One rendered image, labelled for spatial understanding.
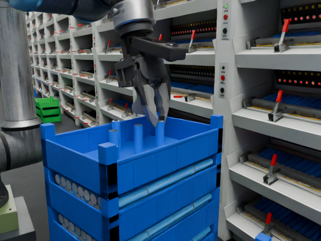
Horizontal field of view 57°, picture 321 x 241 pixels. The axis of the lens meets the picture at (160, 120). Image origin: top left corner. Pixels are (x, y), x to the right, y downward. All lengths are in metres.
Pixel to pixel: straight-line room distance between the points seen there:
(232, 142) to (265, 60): 0.31
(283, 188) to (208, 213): 0.36
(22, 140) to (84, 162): 0.77
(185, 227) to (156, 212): 0.10
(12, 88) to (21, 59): 0.11
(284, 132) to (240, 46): 0.32
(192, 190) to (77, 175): 0.22
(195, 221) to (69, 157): 0.29
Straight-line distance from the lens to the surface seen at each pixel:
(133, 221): 0.49
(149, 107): 0.59
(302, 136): 0.87
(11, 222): 1.24
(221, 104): 1.06
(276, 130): 0.91
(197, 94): 1.24
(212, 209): 0.68
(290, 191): 0.95
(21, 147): 1.21
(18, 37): 1.21
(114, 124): 0.62
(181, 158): 0.53
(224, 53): 1.04
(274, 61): 0.91
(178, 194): 0.55
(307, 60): 0.85
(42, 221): 1.40
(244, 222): 1.14
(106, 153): 0.41
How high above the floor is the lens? 0.68
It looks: 13 degrees down
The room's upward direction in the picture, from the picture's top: straight up
